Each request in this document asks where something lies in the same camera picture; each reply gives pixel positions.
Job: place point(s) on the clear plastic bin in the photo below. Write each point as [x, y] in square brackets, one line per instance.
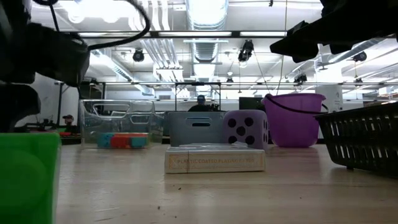
[93, 124]

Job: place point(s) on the black slotted basket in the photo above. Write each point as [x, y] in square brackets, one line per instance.
[373, 112]

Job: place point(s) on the background workbench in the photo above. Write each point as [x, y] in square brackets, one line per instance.
[71, 141]

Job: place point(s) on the black aluminium rig frame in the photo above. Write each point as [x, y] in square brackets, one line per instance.
[236, 33]

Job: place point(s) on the person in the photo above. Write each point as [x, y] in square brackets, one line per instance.
[69, 119]
[200, 107]

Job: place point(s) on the playing cards box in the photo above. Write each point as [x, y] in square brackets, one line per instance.
[217, 161]

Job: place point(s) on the orange toy brick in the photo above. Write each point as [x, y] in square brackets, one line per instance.
[133, 135]

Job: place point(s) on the green toy brick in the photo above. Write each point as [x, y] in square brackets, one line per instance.
[28, 180]

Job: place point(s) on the gray plastic bin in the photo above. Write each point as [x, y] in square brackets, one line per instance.
[180, 130]

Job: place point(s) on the teal toy brick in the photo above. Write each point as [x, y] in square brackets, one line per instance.
[139, 142]
[104, 141]

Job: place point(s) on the purple foam die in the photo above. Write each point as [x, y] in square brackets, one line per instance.
[241, 119]

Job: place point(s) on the silver ventilation duct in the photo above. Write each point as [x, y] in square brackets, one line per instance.
[206, 18]

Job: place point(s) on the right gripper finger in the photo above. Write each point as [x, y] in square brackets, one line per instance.
[301, 40]

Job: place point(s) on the black background monitor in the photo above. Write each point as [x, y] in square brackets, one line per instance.
[248, 104]

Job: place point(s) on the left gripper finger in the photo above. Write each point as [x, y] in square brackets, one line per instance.
[15, 105]

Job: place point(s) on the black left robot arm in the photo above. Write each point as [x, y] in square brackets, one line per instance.
[12, 9]

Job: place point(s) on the black ceiling spotlight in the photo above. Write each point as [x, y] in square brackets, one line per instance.
[246, 51]
[360, 56]
[138, 56]
[300, 78]

